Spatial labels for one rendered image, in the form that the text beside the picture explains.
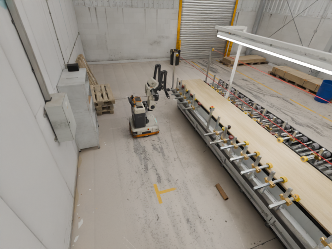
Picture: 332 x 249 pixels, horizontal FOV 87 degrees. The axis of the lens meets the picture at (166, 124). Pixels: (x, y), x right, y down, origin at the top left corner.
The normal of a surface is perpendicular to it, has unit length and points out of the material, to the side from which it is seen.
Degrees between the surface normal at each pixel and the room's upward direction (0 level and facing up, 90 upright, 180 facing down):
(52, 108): 90
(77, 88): 90
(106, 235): 0
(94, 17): 90
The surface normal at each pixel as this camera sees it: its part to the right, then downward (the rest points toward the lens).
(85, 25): 0.32, 0.56
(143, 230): 0.04, -0.81
